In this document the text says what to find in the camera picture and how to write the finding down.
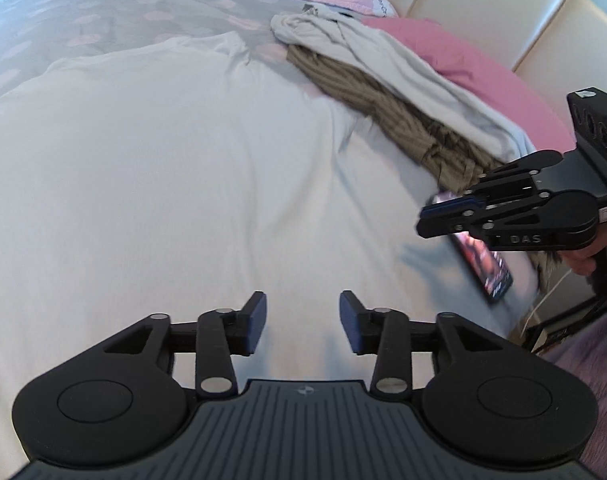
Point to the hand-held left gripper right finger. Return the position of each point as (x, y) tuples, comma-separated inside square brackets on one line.
[(347, 321)]

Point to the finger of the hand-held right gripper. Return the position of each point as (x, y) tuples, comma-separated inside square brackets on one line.
[(443, 222), (453, 201)]

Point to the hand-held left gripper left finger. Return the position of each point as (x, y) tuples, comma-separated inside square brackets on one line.
[(257, 321)]

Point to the white long-sleeved garment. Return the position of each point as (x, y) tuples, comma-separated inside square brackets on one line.
[(158, 160)]

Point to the person's right hand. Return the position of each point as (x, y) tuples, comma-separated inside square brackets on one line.
[(578, 261)]

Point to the black smartphone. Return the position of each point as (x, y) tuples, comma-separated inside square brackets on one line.
[(488, 270)]

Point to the olive striped garment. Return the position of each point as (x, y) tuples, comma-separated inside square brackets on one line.
[(383, 105)]

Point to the black box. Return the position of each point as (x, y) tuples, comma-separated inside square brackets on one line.
[(568, 327)]

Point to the beige-white crumpled garment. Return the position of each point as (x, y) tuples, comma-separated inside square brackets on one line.
[(383, 55)]

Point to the cream padded headboard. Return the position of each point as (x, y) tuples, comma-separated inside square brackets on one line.
[(483, 0)]

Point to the grey pink-dotted bed cover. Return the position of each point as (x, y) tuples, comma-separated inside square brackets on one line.
[(133, 5)]

